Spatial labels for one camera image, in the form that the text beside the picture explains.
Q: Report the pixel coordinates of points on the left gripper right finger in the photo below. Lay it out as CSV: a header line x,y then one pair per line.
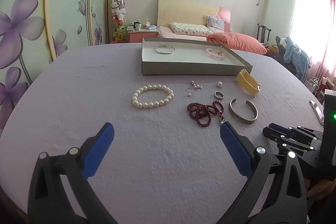
x,y
274,191

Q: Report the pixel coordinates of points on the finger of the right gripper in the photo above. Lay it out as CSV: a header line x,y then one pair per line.
x,y
283,141
299,133

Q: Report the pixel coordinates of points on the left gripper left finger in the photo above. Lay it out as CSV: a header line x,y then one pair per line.
x,y
48,201

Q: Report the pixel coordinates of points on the silver cuff bangle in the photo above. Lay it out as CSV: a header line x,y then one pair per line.
x,y
246,113

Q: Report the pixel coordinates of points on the yellow wrist watch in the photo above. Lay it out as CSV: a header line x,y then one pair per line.
x,y
248,83

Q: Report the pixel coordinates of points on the thin silver hoop bangle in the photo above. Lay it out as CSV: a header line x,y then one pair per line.
x,y
164,50

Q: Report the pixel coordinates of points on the small pearl earring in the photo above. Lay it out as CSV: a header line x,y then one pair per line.
x,y
219,84

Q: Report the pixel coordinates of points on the white smartphone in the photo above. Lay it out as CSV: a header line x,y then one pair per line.
x,y
318,112

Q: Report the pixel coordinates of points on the grey office chair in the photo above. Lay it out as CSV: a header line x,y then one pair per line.
x,y
280,57

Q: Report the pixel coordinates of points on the blue plush clothing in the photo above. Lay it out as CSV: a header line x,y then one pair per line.
x,y
295,55

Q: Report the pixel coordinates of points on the pink curtain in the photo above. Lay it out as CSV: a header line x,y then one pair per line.
x,y
313,30

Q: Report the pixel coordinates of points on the dark wooden chair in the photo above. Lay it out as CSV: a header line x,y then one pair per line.
x,y
263,33

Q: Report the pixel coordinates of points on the folded coral duvet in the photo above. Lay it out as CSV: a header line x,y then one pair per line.
x,y
235,41

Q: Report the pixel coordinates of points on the purple table cloth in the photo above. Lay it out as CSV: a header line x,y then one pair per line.
x,y
161,167

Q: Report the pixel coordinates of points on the small purple pillow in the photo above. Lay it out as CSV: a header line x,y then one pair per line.
x,y
215,23

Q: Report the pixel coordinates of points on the grey cardboard tray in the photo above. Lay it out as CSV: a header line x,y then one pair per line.
x,y
191,57

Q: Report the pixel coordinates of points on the floral white pillow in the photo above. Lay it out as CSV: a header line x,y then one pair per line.
x,y
190,29

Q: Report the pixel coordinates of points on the bed with pink sheet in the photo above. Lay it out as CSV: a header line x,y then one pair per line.
x,y
182,19

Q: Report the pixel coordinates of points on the pink white nightstand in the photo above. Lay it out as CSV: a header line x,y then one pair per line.
x,y
137,36

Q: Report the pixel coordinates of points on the white mug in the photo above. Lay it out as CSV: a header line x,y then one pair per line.
x,y
137,26

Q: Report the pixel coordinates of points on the sliding floral wardrobe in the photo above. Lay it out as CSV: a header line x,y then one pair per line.
x,y
36,32

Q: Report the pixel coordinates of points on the plush toy display tube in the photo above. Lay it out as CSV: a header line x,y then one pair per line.
x,y
118,12

